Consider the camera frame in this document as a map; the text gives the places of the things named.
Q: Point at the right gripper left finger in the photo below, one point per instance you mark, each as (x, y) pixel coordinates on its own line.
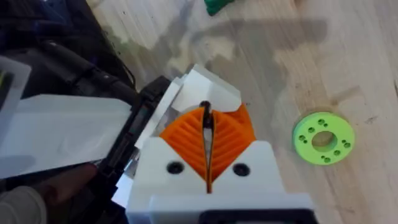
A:
(161, 174)

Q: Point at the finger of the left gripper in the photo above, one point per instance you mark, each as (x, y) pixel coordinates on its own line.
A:
(208, 88)
(161, 109)

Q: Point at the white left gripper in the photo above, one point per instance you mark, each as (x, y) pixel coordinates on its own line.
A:
(62, 133)

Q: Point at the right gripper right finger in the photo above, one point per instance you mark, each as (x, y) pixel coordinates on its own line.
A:
(248, 174)

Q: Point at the person's forearm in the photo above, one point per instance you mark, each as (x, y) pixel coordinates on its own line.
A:
(20, 207)

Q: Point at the green toy vegetable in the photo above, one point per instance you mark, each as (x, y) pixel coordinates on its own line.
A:
(216, 5)

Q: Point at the person's hand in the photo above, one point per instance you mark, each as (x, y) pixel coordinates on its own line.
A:
(66, 183)

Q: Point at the green disc with holes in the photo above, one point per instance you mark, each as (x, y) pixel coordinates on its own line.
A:
(339, 124)

